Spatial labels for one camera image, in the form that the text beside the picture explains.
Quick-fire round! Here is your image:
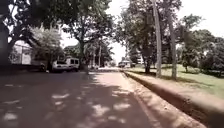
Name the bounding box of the green grass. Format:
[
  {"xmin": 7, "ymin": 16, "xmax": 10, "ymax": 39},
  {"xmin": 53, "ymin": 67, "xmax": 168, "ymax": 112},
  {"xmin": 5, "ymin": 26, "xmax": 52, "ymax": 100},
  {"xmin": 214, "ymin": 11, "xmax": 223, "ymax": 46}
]
[{"xmin": 128, "ymin": 63, "xmax": 224, "ymax": 100}]

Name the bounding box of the row of shady trees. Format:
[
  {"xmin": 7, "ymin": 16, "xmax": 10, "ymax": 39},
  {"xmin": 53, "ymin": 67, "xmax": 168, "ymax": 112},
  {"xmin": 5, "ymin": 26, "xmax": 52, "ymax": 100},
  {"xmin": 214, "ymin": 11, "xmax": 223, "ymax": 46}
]
[{"xmin": 0, "ymin": 0, "xmax": 116, "ymax": 73}]

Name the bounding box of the pale low building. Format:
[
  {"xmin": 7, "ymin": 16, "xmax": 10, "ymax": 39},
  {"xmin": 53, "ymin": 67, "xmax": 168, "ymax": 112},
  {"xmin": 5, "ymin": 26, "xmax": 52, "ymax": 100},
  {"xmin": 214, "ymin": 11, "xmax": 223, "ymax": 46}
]
[{"xmin": 8, "ymin": 39, "xmax": 44, "ymax": 68}]

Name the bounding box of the brown dirt verge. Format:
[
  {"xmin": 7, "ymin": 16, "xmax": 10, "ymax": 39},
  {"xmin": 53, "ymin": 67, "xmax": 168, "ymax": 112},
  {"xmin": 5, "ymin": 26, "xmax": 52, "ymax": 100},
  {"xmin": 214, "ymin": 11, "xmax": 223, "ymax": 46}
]
[{"xmin": 119, "ymin": 70, "xmax": 208, "ymax": 128}]

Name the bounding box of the pale dirt strip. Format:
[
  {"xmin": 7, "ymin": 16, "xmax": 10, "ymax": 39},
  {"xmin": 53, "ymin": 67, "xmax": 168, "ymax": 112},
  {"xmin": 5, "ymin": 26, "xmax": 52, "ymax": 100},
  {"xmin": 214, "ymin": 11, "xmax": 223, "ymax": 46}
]
[{"xmin": 128, "ymin": 70, "xmax": 224, "ymax": 115}]

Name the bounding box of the dark drainage ditch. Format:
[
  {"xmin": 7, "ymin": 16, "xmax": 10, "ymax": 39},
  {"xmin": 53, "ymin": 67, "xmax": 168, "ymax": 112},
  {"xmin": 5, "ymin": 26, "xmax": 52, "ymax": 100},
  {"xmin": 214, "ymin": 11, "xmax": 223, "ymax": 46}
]
[{"xmin": 123, "ymin": 70, "xmax": 224, "ymax": 128}]

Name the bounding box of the white van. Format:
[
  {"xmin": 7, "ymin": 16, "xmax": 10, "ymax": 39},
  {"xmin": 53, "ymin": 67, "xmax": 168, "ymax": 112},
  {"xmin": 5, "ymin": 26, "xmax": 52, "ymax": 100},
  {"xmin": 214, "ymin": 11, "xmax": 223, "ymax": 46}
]
[{"xmin": 65, "ymin": 57, "xmax": 81, "ymax": 70}]

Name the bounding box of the white car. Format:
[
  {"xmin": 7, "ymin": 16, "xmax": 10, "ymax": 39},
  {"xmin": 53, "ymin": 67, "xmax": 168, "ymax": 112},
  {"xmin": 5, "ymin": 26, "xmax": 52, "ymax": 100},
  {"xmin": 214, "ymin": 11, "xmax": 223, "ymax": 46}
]
[{"xmin": 51, "ymin": 60, "xmax": 70, "ymax": 73}]

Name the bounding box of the grey asphalt road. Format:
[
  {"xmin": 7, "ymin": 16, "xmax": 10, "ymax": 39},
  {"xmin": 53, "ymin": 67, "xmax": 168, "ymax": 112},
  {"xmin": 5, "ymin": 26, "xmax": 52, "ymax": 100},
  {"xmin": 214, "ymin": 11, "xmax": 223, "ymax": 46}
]
[{"xmin": 0, "ymin": 69, "xmax": 161, "ymax": 128}]

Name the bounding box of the small distant building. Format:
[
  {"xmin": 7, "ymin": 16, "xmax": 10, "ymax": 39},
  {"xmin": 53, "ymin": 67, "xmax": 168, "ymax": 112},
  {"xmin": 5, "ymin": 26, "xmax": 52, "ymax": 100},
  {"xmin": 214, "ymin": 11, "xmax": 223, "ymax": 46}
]
[{"xmin": 118, "ymin": 59, "xmax": 133, "ymax": 69}]

